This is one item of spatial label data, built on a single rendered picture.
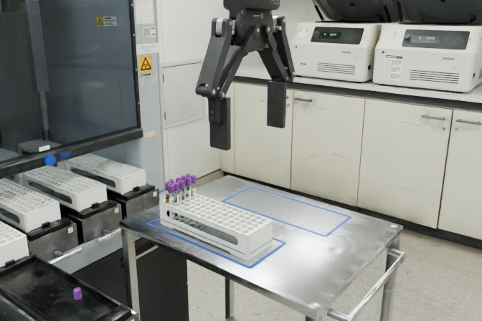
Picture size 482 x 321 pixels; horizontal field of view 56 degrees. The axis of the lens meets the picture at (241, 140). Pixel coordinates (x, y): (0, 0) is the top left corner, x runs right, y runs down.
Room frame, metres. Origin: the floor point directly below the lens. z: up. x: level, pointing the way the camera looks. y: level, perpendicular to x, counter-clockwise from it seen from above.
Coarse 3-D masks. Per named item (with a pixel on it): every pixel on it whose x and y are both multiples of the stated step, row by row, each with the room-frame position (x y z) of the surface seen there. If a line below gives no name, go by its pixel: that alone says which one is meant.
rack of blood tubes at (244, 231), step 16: (160, 208) 1.09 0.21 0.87; (176, 208) 1.05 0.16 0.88; (192, 208) 1.07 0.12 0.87; (208, 208) 1.06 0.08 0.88; (224, 208) 1.05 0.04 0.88; (176, 224) 1.05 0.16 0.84; (192, 224) 1.04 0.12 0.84; (208, 224) 0.98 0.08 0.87; (224, 224) 0.97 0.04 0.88; (240, 224) 0.96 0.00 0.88; (256, 224) 0.97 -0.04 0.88; (272, 224) 0.98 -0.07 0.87; (208, 240) 0.98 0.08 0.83; (224, 240) 0.99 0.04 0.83; (240, 240) 0.92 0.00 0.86; (256, 240) 0.93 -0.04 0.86; (240, 256) 0.92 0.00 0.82
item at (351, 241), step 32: (224, 192) 1.30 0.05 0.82; (256, 192) 1.30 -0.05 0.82; (128, 224) 1.09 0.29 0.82; (160, 224) 1.09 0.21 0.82; (288, 224) 1.09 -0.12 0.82; (320, 224) 1.09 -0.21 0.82; (352, 224) 1.09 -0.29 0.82; (384, 224) 1.09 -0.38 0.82; (128, 256) 1.09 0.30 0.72; (192, 256) 0.93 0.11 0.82; (224, 256) 0.93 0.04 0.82; (256, 256) 0.93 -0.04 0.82; (288, 256) 0.93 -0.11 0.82; (320, 256) 0.93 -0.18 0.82; (352, 256) 0.93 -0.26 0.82; (128, 288) 1.10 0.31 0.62; (256, 288) 0.82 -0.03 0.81; (288, 288) 0.80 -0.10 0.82; (320, 288) 0.80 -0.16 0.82; (384, 288) 1.07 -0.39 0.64; (224, 320) 1.40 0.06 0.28; (320, 320) 0.75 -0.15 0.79; (352, 320) 0.77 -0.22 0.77; (384, 320) 1.07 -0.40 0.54
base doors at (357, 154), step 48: (240, 96) 3.37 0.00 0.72; (288, 96) 3.12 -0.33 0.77; (336, 96) 2.91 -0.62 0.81; (240, 144) 3.37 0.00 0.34; (288, 144) 3.12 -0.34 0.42; (336, 144) 2.90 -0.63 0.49; (384, 144) 2.70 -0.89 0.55; (432, 144) 2.53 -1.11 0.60; (480, 144) 2.39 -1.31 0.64; (336, 192) 2.89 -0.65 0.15; (384, 192) 2.69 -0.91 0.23; (432, 192) 2.51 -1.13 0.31; (480, 192) 2.37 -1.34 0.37
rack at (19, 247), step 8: (0, 224) 1.01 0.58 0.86; (0, 232) 0.96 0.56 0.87; (8, 232) 0.97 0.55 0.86; (16, 232) 0.96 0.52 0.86; (0, 240) 0.92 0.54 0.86; (8, 240) 0.93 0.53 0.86; (16, 240) 0.92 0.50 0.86; (24, 240) 0.94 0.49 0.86; (0, 248) 0.89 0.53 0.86; (8, 248) 0.90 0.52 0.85; (16, 248) 0.92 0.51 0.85; (24, 248) 0.93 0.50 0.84; (0, 256) 0.89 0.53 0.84; (8, 256) 0.90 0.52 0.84; (16, 256) 0.92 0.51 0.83; (24, 256) 0.93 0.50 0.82; (0, 264) 0.89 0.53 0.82
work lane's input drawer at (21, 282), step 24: (24, 264) 0.91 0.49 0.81; (48, 264) 0.90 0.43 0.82; (0, 288) 0.81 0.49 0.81; (24, 288) 0.83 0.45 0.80; (48, 288) 0.83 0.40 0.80; (72, 288) 0.83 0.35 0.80; (0, 312) 0.80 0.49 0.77; (24, 312) 0.75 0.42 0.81; (48, 312) 0.75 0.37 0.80; (72, 312) 0.75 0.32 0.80; (96, 312) 0.75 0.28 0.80; (120, 312) 0.73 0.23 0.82
